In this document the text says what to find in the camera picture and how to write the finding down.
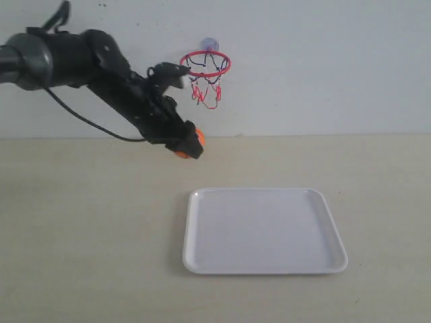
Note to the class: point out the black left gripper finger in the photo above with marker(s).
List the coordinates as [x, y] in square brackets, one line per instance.
[188, 128]
[185, 141]

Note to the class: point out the red mini basketball hoop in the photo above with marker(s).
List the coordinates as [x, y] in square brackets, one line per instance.
[207, 65]

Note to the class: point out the small orange basketball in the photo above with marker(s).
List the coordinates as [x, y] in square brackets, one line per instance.
[201, 139]

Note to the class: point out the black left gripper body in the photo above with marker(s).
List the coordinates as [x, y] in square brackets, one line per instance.
[152, 112]

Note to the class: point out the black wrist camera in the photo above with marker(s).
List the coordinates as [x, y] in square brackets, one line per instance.
[165, 75]

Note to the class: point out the white plastic tray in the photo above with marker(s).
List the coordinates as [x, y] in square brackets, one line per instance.
[261, 231]

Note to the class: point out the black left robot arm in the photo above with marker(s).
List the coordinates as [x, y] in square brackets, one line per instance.
[37, 60]

